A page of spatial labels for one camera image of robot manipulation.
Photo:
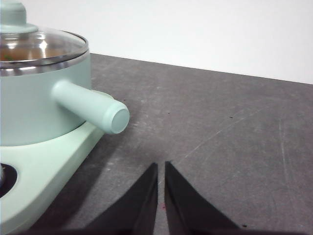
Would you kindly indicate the yellow pumpkin with green stem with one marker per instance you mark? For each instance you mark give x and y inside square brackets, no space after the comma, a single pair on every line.
[8,57]

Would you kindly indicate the glass pot lid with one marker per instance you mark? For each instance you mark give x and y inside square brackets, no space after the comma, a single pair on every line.
[12,12]

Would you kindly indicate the mint green breakfast machine base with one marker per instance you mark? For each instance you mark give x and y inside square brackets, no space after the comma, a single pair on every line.
[49,156]

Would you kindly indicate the black control panel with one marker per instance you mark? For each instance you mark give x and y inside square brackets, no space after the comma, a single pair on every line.
[11,181]

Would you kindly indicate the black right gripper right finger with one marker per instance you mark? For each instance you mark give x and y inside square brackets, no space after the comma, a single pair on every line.
[188,213]

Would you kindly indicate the silver control knob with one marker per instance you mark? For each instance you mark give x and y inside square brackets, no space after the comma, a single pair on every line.
[2,176]

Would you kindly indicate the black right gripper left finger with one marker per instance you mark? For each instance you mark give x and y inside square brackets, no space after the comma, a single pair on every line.
[137,210]

